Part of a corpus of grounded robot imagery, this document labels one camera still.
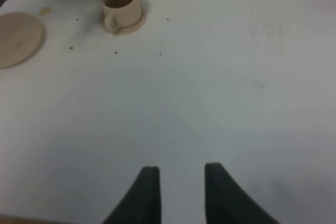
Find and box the beige near cup saucer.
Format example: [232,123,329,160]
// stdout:
[99,5,147,36]

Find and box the beige teapot saucer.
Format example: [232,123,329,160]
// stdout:
[1,12,47,69]

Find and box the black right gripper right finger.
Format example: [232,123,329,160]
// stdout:
[205,163,278,224]

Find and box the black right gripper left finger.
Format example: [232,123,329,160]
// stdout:
[104,166,161,224]

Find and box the beige near teacup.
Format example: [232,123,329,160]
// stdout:
[101,0,142,34]

